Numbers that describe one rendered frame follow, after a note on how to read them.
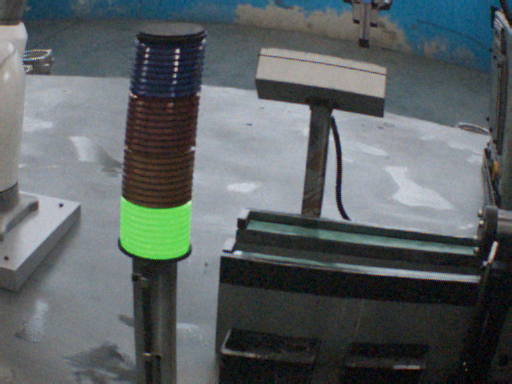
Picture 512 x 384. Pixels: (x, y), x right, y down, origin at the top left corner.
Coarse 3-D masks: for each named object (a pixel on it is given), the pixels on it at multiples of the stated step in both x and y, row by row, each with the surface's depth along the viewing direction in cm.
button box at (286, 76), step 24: (264, 48) 132; (264, 72) 131; (288, 72) 131; (312, 72) 130; (336, 72) 130; (360, 72) 130; (384, 72) 130; (264, 96) 136; (288, 96) 134; (336, 96) 131; (360, 96) 130; (384, 96) 129
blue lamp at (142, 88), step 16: (144, 48) 77; (160, 48) 76; (176, 48) 76; (192, 48) 77; (144, 64) 77; (160, 64) 76; (176, 64) 77; (192, 64) 78; (144, 80) 77; (160, 80) 77; (176, 80) 77; (192, 80) 78; (144, 96) 78; (160, 96) 77; (176, 96) 78
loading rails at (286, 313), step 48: (240, 240) 120; (288, 240) 119; (336, 240) 118; (384, 240) 119; (432, 240) 120; (240, 288) 111; (288, 288) 110; (336, 288) 109; (384, 288) 108; (432, 288) 107; (336, 336) 111; (384, 336) 110; (432, 336) 109
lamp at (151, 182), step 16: (128, 160) 80; (144, 160) 79; (160, 160) 79; (176, 160) 80; (192, 160) 82; (128, 176) 81; (144, 176) 80; (160, 176) 80; (176, 176) 80; (192, 176) 83; (128, 192) 81; (144, 192) 80; (160, 192) 80; (176, 192) 81; (160, 208) 81
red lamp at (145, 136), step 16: (128, 96) 80; (192, 96) 79; (128, 112) 80; (144, 112) 78; (160, 112) 78; (176, 112) 78; (192, 112) 80; (128, 128) 80; (144, 128) 79; (160, 128) 78; (176, 128) 79; (192, 128) 80; (128, 144) 80; (144, 144) 79; (160, 144) 79; (176, 144) 79; (192, 144) 81
